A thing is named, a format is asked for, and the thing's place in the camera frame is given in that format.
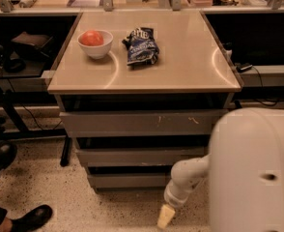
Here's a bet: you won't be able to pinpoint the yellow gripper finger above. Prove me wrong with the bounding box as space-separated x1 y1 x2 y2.
157 204 176 230

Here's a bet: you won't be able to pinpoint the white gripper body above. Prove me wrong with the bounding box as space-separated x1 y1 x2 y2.
164 180 193 209

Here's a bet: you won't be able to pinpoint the grey drawer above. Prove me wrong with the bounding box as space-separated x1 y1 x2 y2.
76 146 207 167
87 173 170 189
60 109 228 137

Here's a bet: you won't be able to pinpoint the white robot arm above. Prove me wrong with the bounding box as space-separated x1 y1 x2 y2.
157 107 284 232

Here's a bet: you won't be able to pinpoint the grey drawer cabinet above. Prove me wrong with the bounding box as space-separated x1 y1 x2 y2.
46 10 244 193

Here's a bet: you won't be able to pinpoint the black table leg left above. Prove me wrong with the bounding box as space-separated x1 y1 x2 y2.
60 136 71 167

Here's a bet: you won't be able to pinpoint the black shoe near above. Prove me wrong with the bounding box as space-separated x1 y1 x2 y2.
11 204 53 232

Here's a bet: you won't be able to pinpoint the black power adapter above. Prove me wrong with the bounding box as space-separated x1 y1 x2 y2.
236 63 253 73

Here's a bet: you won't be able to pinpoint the blue chip bag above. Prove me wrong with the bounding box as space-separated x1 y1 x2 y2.
122 27 159 66

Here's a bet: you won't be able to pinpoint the white ceramic bowl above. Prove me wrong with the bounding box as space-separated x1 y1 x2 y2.
77 30 114 59

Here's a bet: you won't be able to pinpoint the red apple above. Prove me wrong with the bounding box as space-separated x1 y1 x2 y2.
80 30 103 46

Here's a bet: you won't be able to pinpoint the black headphones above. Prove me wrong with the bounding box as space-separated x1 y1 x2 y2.
3 58 26 73

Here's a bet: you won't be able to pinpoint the dark box on shelf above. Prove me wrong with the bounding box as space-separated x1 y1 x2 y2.
11 32 54 61

